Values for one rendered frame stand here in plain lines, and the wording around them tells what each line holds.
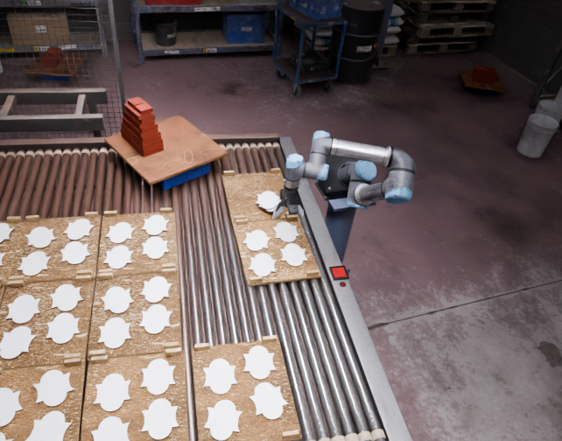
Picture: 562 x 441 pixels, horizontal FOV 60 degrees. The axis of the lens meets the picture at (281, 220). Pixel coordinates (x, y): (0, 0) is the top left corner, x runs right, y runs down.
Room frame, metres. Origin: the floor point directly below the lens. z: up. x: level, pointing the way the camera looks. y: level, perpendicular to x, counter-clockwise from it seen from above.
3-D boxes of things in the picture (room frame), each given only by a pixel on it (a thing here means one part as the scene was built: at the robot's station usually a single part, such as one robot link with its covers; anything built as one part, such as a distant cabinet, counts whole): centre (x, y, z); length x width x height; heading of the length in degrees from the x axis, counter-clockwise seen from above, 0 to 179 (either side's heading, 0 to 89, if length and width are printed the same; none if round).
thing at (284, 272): (1.68, 0.01, 0.93); 0.41 x 0.35 x 0.02; 18
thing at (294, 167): (1.82, -0.03, 1.32); 0.09 x 0.08 x 0.11; 86
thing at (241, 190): (2.08, 0.14, 0.93); 0.41 x 0.35 x 0.02; 17
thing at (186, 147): (2.29, 0.70, 1.03); 0.50 x 0.50 x 0.02; 46
